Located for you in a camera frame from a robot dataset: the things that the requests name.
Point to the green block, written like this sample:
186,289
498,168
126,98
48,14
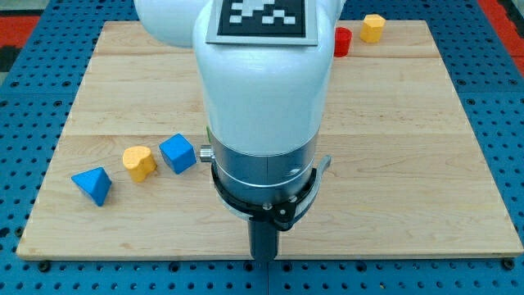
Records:
208,133

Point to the yellow heart-shaped block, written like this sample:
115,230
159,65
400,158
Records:
139,162

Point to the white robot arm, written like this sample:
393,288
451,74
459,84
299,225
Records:
264,67

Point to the black and white fiducial tag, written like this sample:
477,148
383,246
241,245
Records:
263,22

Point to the black cylindrical end effector rod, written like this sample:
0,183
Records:
263,238

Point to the yellow hexagonal block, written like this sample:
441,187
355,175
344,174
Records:
372,27

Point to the red cylinder block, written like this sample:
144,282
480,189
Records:
343,38

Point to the blue triangular prism block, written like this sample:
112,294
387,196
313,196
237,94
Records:
94,183

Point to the blue cube block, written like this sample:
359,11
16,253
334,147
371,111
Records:
178,153

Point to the wooden board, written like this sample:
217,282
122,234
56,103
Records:
407,179

